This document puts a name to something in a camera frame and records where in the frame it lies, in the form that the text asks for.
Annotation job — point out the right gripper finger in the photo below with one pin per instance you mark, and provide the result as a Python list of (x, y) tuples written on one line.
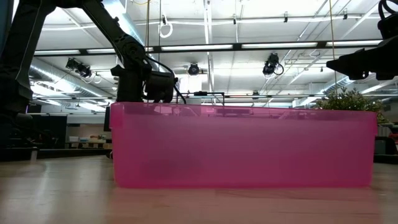
[(381, 62), (348, 65)]

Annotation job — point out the small potted green plant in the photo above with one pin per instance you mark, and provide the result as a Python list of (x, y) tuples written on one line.
[(351, 101)]

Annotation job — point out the overhead LED light bar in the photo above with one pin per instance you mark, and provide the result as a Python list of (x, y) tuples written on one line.
[(199, 47)]

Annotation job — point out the black rectangular stand frame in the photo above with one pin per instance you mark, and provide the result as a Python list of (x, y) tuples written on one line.
[(200, 93)]

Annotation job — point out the pink translucent plastic bin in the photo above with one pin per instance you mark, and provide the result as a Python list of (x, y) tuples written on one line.
[(242, 149)]

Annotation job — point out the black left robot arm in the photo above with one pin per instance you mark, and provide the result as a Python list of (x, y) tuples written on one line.
[(31, 31)]

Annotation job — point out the black ceiling spotlight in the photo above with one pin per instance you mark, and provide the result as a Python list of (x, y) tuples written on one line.
[(193, 69), (270, 65), (77, 67)]

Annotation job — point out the black cabinet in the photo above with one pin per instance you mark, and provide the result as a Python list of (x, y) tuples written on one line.
[(46, 130)]

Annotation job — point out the grey metal bracket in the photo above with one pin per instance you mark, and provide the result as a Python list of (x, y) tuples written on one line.
[(34, 154)]

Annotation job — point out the small black monitor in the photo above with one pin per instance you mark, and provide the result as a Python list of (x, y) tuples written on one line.
[(107, 118)]

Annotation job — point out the low wooden bench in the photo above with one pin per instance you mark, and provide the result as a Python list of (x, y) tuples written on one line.
[(90, 145)]

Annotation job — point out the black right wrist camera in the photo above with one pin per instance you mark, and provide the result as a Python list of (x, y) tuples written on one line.
[(388, 26)]

